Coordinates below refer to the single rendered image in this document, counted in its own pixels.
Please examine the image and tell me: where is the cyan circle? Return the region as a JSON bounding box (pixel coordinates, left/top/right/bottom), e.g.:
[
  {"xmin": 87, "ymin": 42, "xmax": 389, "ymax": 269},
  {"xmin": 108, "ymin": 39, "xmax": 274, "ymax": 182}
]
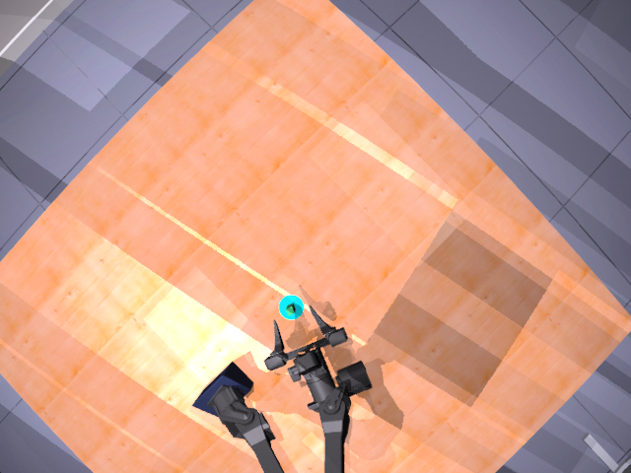
[{"xmin": 279, "ymin": 296, "xmax": 304, "ymax": 319}]

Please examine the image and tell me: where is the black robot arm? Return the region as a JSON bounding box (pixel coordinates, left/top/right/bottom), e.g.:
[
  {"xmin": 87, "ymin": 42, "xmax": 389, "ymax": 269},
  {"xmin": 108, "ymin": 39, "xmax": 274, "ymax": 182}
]
[{"xmin": 207, "ymin": 350, "xmax": 373, "ymax": 473}]

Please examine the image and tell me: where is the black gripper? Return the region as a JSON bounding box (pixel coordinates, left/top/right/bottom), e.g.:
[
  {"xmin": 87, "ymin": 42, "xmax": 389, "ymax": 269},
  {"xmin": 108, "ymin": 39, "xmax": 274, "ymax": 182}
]
[{"xmin": 264, "ymin": 306, "xmax": 348, "ymax": 383}]

